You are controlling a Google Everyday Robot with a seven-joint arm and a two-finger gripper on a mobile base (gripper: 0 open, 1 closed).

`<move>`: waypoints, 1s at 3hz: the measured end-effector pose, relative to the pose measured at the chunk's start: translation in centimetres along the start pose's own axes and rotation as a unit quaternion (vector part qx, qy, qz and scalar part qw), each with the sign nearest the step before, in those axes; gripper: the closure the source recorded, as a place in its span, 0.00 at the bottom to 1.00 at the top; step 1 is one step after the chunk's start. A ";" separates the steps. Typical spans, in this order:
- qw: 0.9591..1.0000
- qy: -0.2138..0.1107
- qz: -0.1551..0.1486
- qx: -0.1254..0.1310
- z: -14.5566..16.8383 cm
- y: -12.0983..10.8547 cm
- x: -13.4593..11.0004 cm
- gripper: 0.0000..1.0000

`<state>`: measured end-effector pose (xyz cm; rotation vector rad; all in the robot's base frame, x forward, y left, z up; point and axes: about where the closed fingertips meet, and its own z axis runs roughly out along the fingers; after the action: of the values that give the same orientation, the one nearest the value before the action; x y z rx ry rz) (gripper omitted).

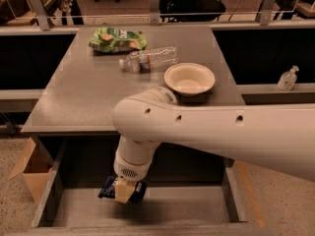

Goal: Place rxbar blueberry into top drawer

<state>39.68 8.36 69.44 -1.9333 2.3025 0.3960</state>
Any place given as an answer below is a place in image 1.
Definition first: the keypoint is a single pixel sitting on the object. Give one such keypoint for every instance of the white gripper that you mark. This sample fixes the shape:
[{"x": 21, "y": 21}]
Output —
[{"x": 131, "y": 171}]

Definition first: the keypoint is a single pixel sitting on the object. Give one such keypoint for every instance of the dark blue rxbar wrapper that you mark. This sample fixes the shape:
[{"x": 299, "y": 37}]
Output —
[{"x": 108, "y": 190}]

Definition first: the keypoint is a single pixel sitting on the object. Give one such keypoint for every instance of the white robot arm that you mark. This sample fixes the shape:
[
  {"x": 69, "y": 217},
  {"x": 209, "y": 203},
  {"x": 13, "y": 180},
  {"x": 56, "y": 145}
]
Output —
[{"x": 279, "y": 137}]

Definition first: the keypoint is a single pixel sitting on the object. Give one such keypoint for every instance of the open grey top drawer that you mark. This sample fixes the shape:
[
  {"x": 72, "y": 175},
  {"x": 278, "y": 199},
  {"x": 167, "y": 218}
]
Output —
[{"x": 190, "y": 193}]

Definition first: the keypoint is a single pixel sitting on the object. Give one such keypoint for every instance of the grey cabinet with top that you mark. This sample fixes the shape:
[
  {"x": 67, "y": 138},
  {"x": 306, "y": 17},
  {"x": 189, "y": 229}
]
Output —
[{"x": 83, "y": 91}]

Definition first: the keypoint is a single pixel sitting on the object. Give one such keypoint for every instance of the cardboard box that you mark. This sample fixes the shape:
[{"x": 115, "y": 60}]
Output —
[{"x": 35, "y": 168}]

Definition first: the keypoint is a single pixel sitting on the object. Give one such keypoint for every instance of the white paper bowl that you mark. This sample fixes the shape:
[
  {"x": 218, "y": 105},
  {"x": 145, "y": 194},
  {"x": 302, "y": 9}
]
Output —
[{"x": 189, "y": 78}]

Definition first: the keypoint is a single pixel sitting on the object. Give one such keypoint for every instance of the clear plastic water bottle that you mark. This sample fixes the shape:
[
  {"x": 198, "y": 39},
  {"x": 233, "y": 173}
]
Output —
[{"x": 145, "y": 61}]

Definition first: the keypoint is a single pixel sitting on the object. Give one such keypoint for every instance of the green snack bag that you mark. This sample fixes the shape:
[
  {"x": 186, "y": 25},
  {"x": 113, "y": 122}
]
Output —
[{"x": 111, "y": 40}]

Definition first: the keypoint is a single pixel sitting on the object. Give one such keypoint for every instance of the black office chair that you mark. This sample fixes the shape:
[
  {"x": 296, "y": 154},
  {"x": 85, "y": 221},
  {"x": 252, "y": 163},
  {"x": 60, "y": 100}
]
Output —
[{"x": 177, "y": 11}]

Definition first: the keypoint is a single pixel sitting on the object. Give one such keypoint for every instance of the clear sanitizer pump bottle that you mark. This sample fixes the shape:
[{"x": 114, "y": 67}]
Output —
[{"x": 288, "y": 79}]

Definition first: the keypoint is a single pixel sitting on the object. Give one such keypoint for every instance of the middle metal railing post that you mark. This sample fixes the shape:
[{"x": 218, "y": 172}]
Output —
[{"x": 154, "y": 12}]

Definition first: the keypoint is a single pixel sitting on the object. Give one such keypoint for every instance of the metal railing post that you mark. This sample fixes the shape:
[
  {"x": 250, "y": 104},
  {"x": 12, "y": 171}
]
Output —
[
  {"x": 40, "y": 13},
  {"x": 154, "y": 12},
  {"x": 265, "y": 12}
]

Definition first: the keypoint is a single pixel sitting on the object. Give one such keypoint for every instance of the left metal railing post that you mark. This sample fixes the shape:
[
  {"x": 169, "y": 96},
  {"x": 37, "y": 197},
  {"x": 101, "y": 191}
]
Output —
[{"x": 40, "y": 13}]

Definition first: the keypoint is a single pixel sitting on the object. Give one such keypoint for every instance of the right metal railing post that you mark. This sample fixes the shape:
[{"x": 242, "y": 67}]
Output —
[{"x": 265, "y": 12}]

